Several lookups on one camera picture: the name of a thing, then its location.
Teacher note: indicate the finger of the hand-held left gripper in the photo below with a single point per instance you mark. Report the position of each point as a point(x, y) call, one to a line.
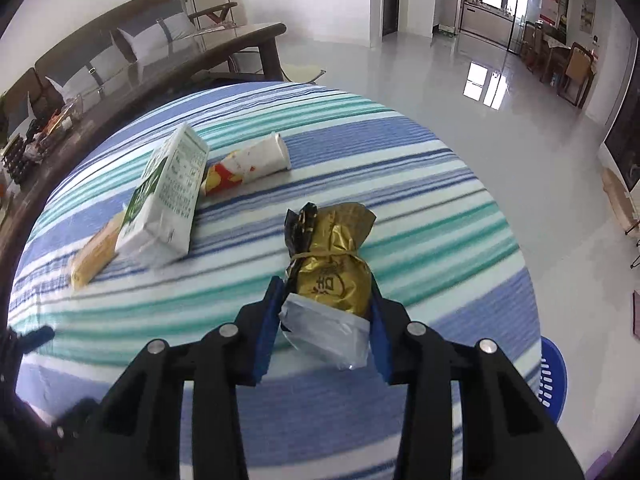
point(37, 336)
point(77, 412)

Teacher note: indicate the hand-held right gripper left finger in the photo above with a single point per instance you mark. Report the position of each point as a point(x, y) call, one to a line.
point(265, 340)

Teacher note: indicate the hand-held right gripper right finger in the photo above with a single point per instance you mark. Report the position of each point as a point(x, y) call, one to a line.
point(377, 340)

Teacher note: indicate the gold foil packet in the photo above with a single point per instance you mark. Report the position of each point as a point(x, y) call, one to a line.
point(330, 280)

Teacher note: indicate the blue plastic stool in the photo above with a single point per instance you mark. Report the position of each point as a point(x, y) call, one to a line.
point(555, 380)

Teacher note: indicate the yellow noodle packet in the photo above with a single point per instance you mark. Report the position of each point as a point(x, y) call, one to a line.
point(95, 255)

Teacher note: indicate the striped tablecloth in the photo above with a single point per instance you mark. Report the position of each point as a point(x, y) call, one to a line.
point(400, 200)

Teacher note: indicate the white and green milk carton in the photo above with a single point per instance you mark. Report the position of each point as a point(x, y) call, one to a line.
point(165, 195)

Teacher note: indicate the black bumpy tray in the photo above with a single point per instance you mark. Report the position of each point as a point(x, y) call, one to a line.
point(14, 160)

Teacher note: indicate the white paper cup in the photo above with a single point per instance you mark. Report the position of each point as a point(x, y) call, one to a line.
point(255, 160)

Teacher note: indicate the clear plastic container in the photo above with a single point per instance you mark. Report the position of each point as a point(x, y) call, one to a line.
point(62, 120)

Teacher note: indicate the white and grey pillow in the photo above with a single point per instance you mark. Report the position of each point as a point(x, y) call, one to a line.
point(160, 35)
point(90, 75)

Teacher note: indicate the brown sofa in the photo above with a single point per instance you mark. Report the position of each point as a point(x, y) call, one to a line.
point(75, 45)

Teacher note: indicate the dark wooden coffee table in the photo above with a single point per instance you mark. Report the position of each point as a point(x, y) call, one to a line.
point(240, 40)

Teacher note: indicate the dark television screen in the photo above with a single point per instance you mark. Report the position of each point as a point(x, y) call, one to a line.
point(627, 135)

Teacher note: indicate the wooden dining chair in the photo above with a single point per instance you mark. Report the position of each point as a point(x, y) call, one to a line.
point(577, 72)

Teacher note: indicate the wall poster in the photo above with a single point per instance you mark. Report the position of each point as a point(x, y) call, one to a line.
point(588, 15)

